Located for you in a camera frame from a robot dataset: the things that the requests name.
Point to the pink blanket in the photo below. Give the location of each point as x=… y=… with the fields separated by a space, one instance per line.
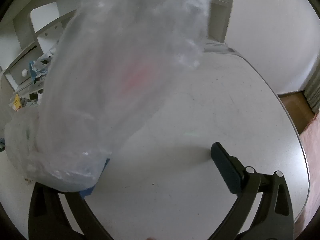
x=312 y=160

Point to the clear plastic bag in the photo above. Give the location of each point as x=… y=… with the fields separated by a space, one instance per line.
x=112 y=67

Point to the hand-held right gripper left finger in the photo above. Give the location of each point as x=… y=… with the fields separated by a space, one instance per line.
x=87 y=192

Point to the white desk hutch shelf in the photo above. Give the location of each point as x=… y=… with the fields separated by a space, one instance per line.
x=221 y=17

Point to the yellow packet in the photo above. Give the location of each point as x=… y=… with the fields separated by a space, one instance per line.
x=16 y=103

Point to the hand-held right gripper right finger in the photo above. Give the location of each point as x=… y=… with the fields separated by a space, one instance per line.
x=225 y=165

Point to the white drawer with round knob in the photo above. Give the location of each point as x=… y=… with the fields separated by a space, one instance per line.
x=23 y=73

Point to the grey ribbed curtain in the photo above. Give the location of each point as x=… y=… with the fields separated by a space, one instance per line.
x=314 y=90

